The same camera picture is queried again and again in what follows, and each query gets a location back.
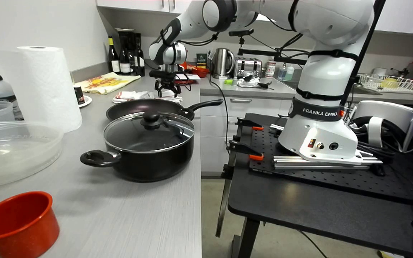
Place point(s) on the dark wine bottle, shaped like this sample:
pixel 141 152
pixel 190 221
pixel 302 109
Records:
pixel 114 57

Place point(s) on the white round plate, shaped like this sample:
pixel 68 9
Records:
pixel 87 102

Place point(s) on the dark small jar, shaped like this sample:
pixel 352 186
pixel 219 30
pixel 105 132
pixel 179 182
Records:
pixel 80 95

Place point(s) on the black pot with glass lid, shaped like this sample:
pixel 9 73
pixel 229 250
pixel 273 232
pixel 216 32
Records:
pixel 146 146

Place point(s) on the orange handled clamp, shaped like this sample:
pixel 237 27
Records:
pixel 253 155
pixel 257 126

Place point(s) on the yellow red printed bag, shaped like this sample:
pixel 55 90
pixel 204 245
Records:
pixel 107 83

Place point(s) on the steel electric kettle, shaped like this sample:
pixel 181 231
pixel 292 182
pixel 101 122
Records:
pixel 223 63

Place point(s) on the black perforated breadboard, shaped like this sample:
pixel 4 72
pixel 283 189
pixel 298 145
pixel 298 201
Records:
pixel 392 181

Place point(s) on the white paper towel roll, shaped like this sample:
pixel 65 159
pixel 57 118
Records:
pixel 44 88

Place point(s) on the white towel with red stripe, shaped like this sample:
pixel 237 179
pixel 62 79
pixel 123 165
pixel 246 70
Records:
pixel 136 95

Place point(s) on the red plastic cup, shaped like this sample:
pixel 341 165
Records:
pixel 28 225

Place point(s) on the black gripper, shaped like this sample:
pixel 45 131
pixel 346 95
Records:
pixel 167 83

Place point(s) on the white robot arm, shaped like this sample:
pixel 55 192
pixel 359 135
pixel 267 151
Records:
pixel 339 29

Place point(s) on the clear plastic container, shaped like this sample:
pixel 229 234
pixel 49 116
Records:
pixel 27 148

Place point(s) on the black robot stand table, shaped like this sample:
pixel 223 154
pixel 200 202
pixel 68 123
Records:
pixel 354 217

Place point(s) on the camera tripod arm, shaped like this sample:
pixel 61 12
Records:
pixel 283 53

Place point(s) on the white vr headset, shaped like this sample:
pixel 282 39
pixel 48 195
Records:
pixel 381 118

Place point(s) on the black frying pan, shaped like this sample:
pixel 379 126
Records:
pixel 157 105

